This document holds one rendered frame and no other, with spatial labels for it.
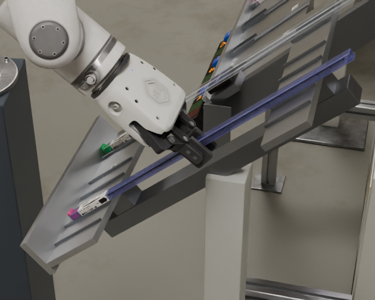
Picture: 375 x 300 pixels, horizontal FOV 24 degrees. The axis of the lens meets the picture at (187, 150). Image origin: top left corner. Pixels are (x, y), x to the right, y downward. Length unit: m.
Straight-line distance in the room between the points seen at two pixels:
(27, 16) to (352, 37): 0.62
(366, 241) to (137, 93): 0.74
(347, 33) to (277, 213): 1.09
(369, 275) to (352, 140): 1.05
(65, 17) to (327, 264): 1.45
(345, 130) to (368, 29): 1.37
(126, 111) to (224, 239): 0.32
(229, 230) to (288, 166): 1.33
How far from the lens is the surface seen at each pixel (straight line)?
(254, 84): 1.53
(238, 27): 1.83
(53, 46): 1.03
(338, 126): 2.82
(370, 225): 1.69
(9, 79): 1.72
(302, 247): 2.37
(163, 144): 1.12
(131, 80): 1.12
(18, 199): 1.81
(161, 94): 1.14
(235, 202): 1.29
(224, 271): 1.39
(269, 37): 1.68
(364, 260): 1.74
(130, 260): 2.32
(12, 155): 1.74
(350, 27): 1.46
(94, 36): 1.11
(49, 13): 1.03
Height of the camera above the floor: 1.59
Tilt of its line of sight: 36 degrees down
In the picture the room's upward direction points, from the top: straight up
